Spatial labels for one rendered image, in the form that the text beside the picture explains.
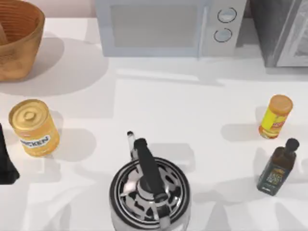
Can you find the yellow jar with orange lid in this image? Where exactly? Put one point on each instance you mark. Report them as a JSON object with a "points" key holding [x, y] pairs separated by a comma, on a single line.
{"points": [[274, 118]]}

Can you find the microwave knob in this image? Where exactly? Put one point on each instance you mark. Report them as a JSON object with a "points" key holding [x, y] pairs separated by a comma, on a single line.
{"points": [[227, 14], [223, 35]]}

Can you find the wooden bowl basket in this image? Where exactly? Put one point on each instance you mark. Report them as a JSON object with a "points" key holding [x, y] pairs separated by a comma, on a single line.
{"points": [[16, 48]]}

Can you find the pale microwave oven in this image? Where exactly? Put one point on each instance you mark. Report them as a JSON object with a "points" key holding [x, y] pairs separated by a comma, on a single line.
{"points": [[154, 26]]}

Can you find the yellow can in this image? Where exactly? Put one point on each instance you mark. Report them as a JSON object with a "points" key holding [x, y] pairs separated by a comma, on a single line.
{"points": [[36, 130]]}

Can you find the dark glass bottle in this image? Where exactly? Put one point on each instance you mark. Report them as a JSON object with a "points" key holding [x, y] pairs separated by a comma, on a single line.
{"points": [[276, 170]]}

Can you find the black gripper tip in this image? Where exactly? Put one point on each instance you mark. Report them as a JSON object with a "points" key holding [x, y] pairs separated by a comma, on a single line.
{"points": [[6, 163]]}

